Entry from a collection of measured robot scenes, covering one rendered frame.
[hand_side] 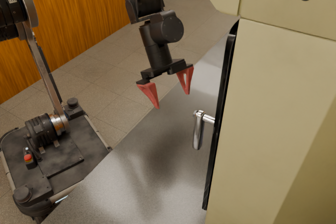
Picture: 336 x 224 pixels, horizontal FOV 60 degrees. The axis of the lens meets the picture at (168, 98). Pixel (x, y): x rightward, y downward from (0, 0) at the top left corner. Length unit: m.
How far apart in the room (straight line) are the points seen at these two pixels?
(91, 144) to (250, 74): 1.49
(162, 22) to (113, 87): 1.91
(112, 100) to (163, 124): 1.58
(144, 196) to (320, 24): 0.53
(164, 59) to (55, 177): 1.12
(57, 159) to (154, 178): 1.06
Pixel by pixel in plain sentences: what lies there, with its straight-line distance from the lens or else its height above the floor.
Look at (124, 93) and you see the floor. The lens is 2.44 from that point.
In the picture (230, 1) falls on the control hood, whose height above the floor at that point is 1.42.
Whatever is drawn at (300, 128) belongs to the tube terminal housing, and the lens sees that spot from 0.37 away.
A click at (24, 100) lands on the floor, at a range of 2.61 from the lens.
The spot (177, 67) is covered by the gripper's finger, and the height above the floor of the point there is 1.13.
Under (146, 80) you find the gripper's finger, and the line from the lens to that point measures 0.72.
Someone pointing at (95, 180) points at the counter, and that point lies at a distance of 0.74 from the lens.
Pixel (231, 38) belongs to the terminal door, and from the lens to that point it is 0.34.
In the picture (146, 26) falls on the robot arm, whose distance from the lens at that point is 0.71.
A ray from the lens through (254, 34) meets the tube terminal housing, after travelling 0.32.
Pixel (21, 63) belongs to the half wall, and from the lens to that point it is 2.64.
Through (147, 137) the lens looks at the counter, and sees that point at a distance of 0.81.
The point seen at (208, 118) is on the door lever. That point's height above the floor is 1.20.
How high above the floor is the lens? 1.54
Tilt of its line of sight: 41 degrees down
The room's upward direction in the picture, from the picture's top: straight up
